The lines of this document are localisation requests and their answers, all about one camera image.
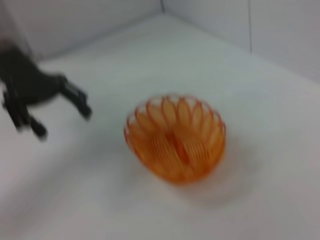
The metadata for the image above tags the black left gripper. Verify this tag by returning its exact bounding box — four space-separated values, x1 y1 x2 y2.
0 37 93 141

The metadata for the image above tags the orange wire basket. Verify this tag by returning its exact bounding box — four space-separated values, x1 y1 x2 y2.
123 94 228 186

